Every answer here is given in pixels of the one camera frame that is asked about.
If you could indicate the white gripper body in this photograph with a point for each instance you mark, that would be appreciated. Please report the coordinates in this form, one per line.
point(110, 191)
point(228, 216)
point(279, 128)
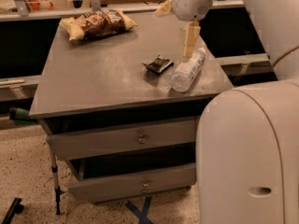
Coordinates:
point(187, 4)

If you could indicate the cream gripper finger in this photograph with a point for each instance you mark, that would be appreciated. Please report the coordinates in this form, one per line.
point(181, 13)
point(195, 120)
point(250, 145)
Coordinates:
point(191, 34)
point(165, 8)

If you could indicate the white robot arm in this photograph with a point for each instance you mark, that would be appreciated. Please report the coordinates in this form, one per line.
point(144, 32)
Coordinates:
point(247, 142)

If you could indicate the black rxbar chocolate wrapper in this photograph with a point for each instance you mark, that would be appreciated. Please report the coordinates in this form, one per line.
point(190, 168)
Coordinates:
point(159, 65)

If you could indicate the clear plastic water bottle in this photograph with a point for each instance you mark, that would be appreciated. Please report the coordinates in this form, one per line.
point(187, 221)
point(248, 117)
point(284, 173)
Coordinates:
point(185, 74)

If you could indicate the yellow brown chip bag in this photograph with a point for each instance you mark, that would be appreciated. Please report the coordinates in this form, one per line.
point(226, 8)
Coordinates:
point(97, 23)

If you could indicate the grey drawer cabinet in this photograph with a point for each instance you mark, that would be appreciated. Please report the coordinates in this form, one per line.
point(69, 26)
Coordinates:
point(103, 83)

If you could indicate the upper grey drawer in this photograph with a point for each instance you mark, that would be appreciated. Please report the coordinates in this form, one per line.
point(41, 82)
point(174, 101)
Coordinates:
point(117, 139)

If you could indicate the grey drawer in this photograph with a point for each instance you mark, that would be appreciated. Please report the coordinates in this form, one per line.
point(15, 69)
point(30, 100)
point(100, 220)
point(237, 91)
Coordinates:
point(116, 187)
point(117, 139)

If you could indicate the lower grey drawer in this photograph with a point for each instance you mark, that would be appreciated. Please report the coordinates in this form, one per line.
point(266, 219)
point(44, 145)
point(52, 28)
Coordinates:
point(116, 187)

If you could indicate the green bottle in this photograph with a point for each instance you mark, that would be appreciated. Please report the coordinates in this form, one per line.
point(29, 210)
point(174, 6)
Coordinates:
point(20, 116)

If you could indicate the blue tape cross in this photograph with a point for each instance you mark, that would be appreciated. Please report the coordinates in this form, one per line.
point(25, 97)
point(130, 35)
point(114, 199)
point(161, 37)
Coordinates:
point(142, 215)

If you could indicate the black foot bottom left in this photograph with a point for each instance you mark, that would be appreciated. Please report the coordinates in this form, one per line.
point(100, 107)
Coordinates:
point(15, 208)

